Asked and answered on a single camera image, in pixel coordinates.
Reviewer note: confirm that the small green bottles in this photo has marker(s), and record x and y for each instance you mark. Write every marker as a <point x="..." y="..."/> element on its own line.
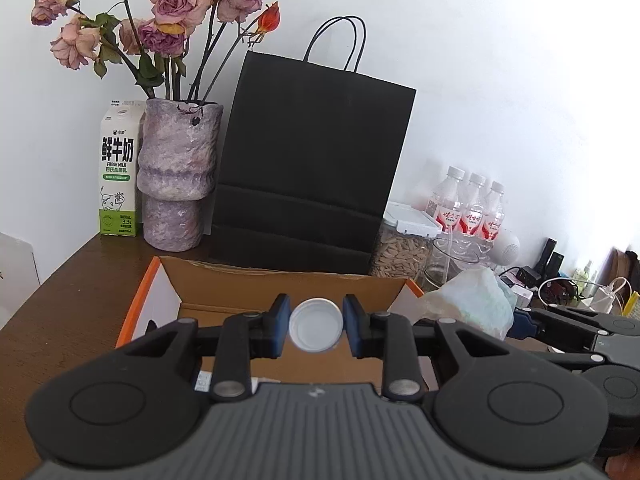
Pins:
<point x="584" y="272"/>

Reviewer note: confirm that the white green milk carton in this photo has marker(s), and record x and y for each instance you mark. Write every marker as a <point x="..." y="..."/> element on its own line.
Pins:
<point x="117" y="170"/>

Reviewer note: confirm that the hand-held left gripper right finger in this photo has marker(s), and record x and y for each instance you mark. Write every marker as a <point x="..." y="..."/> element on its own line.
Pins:
<point x="352" y="326"/>

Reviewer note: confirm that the empty glass jar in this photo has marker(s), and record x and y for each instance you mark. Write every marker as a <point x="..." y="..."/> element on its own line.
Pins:
<point x="450" y="265"/>

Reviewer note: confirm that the white wall charger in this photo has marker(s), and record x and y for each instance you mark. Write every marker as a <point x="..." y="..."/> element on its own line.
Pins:
<point x="606" y="299"/>

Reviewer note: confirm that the white plastic lid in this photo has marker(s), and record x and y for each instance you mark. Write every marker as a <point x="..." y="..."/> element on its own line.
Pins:
<point x="316" y="325"/>

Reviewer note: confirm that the white paper board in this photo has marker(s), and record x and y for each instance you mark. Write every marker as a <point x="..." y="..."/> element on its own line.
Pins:
<point x="17" y="280"/>

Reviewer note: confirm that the red cardboard box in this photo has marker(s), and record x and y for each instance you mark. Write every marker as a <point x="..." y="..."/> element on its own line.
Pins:
<point x="280" y="285"/>

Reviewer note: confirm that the white round speaker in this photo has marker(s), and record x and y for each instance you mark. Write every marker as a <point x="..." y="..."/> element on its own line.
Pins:
<point x="507" y="247"/>

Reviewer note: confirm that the clear jar of seeds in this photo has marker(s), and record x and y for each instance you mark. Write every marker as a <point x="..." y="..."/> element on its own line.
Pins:
<point x="400" y="255"/>

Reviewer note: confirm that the purple textured vase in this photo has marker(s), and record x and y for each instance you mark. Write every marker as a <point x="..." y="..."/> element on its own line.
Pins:
<point x="175" y="160"/>

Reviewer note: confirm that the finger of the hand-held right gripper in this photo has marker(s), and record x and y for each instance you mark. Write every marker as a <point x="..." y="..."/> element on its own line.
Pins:
<point x="580" y="359"/>
<point x="520" y="321"/>

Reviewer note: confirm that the black power adapter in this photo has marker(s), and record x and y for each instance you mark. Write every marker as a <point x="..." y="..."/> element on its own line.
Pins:
<point x="529" y="275"/>

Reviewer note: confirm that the black paper bag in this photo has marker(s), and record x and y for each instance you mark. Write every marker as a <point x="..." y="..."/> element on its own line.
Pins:
<point x="310" y="160"/>

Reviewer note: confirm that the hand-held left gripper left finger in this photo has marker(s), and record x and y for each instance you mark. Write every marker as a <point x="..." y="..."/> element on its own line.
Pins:
<point x="281" y="325"/>

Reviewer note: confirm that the pair of black upright devices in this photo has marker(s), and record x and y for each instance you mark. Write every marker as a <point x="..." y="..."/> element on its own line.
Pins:
<point x="551" y="257"/>

